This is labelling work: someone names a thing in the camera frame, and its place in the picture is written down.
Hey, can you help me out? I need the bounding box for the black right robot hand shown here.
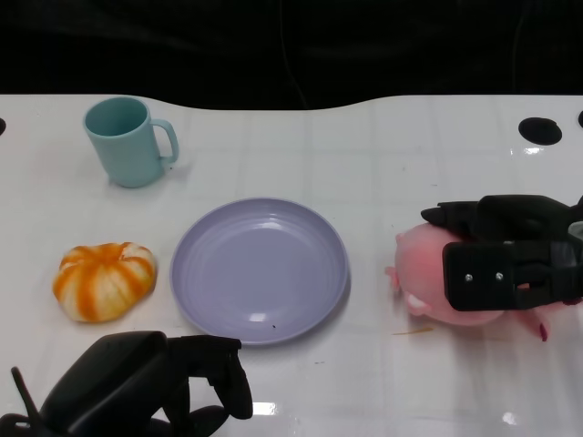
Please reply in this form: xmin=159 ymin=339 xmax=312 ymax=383
xmin=420 ymin=194 xmax=583 ymax=313

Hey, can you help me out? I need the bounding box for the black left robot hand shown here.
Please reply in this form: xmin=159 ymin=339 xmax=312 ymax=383
xmin=39 ymin=330 xmax=254 ymax=437

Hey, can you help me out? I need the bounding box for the pink plush doll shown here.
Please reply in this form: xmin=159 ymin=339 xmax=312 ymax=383
xmin=384 ymin=222 xmax=553 ymax=343

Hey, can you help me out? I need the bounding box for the lavender round plate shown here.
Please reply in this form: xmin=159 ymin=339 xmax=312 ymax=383
xmin=169 ymin=197 xmax=351 ymax=348

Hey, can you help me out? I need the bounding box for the orange white striped pumpkin toy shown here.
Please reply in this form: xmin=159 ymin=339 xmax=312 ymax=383
xmin=51 ymin=242 xmax=158 ymax=324

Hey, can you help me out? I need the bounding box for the light teal mug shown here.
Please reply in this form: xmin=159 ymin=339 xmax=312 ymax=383
xmin=82 ymin=97 xmax=179 ymax=189

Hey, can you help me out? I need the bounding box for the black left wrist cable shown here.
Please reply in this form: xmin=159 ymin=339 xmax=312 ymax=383
xmin=0 ymin=366 xmax=47 ymax=437

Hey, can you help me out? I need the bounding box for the thin dark hanging cable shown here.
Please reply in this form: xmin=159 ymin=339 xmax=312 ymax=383
xmin=278 ymin=0 xmax=307 ymax=110

